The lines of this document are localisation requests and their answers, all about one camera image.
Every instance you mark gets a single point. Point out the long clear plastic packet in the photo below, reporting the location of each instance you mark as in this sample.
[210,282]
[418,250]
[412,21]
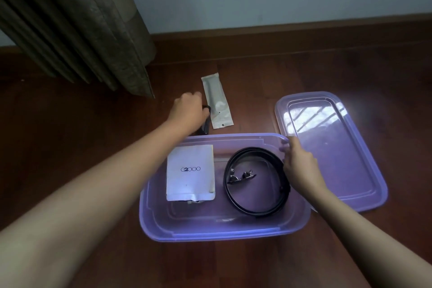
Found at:
[217,102]

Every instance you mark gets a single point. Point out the silver belt buckle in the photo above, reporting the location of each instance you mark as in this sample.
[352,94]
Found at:
[240,176]

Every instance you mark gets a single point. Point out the coiled black leather belt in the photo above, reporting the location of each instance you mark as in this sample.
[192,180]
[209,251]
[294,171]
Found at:
[236,196]

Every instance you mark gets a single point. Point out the person's right hand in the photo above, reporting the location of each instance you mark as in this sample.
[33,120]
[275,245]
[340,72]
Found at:
[301,166]

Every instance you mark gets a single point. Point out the wooden skirting board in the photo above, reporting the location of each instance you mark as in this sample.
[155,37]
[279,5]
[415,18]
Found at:
[290,33]

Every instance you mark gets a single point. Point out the white flat pouch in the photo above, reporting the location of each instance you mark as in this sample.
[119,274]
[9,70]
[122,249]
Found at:
[190,173]

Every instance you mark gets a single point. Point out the person's left hand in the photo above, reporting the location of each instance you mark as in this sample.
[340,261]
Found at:
[187,109]

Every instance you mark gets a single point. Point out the person's right thumb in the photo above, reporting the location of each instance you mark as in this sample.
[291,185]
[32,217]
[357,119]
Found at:
[287,154]

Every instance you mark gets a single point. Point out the person's left fingers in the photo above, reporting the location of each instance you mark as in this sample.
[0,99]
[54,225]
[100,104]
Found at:
[204,109]

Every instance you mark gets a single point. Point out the person's right forearm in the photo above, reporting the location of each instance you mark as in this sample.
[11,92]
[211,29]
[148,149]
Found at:
[368,233]

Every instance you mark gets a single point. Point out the purple plastic storage box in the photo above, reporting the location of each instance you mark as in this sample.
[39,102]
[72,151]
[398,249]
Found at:
[222,210]

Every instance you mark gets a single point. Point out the person's left forearm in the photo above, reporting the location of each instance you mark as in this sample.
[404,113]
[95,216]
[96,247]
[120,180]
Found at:
[84,210]

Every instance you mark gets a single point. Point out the purple plastic box lid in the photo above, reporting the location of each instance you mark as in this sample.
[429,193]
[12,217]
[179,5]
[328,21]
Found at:
[332,149]

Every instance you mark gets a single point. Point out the brown curtain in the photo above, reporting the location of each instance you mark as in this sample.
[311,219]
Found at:
[77,24]

